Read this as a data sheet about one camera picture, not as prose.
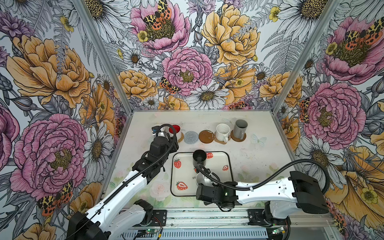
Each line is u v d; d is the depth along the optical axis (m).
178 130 1.00
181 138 1.05
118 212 0.46
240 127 0.97
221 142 1.02
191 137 1.05
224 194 0.54
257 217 0.74
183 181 0.85
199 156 0.91
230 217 0.76
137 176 0.50
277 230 0.72
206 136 1.06
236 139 1.03
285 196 0.43
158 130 0.65
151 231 0.71
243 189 0.50
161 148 0.57
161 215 0.76
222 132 1.03
